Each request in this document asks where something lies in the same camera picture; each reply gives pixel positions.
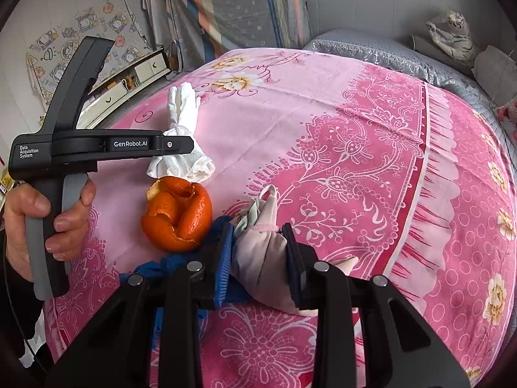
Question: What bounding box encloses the person's left hand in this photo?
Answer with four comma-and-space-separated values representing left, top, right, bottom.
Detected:
3, 178, 98, 282

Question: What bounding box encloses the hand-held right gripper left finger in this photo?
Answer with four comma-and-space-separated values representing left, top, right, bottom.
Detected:
44, 222, 235, 388

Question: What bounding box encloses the pale pink face mask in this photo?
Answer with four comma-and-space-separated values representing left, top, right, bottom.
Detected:
232, 185, 361, 317

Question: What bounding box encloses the cream TV cabinet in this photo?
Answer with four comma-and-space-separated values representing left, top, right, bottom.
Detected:
75, 46, 170, 129

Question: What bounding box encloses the white tiger plush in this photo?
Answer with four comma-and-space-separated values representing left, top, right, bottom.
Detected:
426, 9, 480, 68

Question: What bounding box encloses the baby print pillow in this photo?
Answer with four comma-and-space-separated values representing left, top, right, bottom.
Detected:
495, 97, 517, 147

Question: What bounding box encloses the white tissue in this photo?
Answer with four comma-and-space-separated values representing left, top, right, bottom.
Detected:
146, 82, 216, 182

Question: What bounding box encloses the white hanging cloth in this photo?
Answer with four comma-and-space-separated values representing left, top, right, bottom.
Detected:
141, 0, 179, 70

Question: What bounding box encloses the person's left forearm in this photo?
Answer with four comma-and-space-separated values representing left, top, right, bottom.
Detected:
0, 256, 44, 368

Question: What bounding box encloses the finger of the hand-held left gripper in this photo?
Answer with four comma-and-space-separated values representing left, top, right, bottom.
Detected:
160, 136, 195, 156

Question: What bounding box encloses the orange peel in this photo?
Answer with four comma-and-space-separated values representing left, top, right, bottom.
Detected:
141, 177, 214, 253

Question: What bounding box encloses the grey cushion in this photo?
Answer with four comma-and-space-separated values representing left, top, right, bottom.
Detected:
472, 44, 517, 106

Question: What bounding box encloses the blue crumpled cloth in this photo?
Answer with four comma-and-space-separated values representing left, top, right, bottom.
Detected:
119, 215, 245, 305

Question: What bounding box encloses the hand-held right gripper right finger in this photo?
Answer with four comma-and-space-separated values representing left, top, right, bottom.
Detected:
282, 222, 471, 388

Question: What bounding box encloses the grey quilted sofa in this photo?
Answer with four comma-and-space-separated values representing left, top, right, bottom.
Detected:
302, 28, 517, 152

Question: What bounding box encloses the cartoon print cloth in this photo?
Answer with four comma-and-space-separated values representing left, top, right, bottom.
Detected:
26, 0, 143, 111

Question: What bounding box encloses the striped sheet over wardrobe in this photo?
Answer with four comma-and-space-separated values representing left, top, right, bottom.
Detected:
164, 0, 312, 72

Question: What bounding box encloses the grey bolster pillow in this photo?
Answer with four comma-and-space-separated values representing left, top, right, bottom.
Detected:
411, 34, 474, 76

